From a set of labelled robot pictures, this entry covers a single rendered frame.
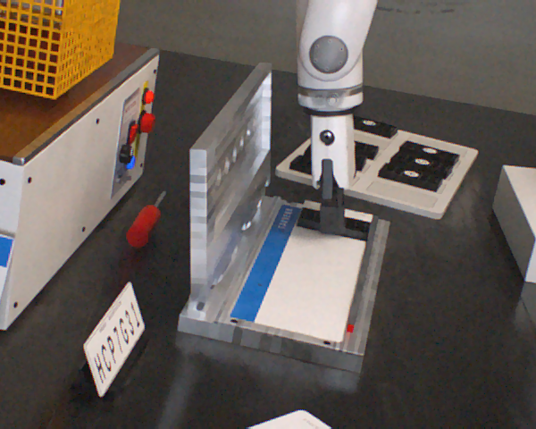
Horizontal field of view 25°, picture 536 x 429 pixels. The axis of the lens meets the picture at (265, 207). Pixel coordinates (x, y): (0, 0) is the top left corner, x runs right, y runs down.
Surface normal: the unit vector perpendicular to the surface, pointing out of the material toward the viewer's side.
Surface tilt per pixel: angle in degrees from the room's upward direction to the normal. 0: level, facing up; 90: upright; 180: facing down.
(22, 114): 0
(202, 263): 90
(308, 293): 0
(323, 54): 90
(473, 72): 90
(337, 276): 0
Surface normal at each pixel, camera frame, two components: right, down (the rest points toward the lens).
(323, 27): -0.30, 0.22
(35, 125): 0.17, -0.92
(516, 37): -0.02, 0.35
